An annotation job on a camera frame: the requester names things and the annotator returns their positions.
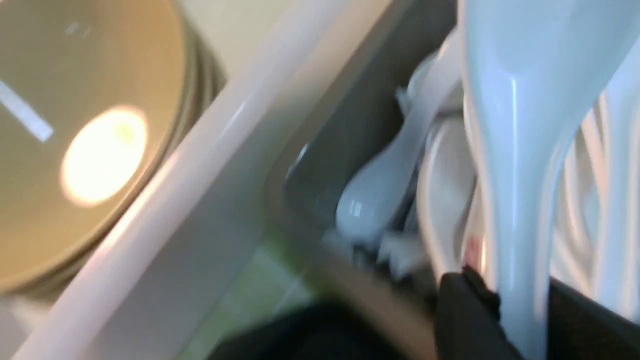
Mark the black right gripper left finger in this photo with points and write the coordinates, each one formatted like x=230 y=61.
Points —
x=467 y=320

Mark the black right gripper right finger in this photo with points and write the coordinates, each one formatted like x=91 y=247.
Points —
x=581 y=329

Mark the white soup spoon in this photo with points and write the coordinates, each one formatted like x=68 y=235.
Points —
x=532 y=71

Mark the stacked beige bowl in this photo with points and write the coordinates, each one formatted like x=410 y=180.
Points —
x=202 y=87
x=91 y=92

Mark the top stacked beige bowl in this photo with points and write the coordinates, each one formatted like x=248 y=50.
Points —
x=91 y=92

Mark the pile of white spoons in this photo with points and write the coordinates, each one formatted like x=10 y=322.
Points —
x=430 y=175

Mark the green checkered tablecloth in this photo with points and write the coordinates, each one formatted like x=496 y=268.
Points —
x=273 y=282

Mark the grey spoon bin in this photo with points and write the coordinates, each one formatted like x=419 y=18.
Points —
x=353 y=121

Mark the large white plastic tub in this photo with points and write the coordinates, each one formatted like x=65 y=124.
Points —
x=160 y=286

